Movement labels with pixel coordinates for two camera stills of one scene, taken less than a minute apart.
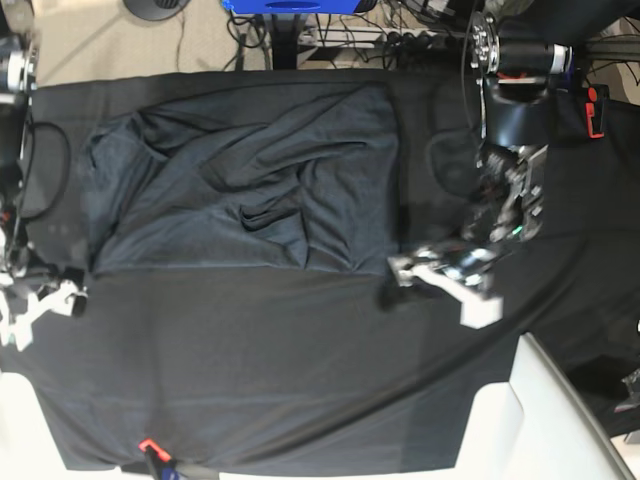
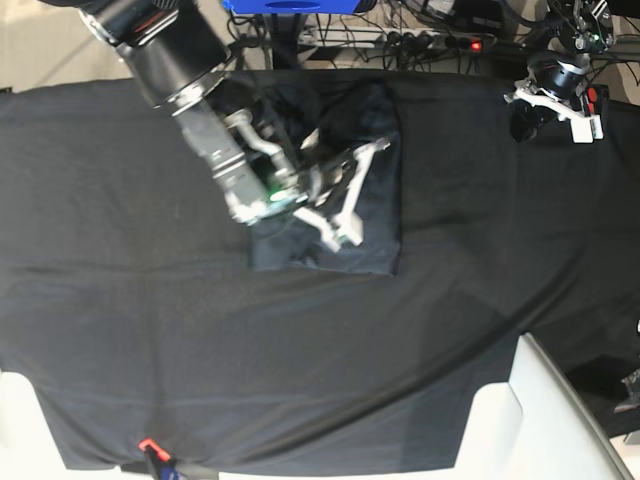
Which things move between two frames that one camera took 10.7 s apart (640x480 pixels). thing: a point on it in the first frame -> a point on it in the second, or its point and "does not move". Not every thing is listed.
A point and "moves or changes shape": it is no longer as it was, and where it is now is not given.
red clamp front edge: x=161 y=452 does not move
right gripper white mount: x=460 y=272 -> x=552 y=90
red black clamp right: x=598 y=97 does not move
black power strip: x=422 y=41 does not move
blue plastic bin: x=291 y=6 does not move
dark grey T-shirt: x=296 y=177 moves or changes shape
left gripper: x=68 y=295 -> x=335 y=182
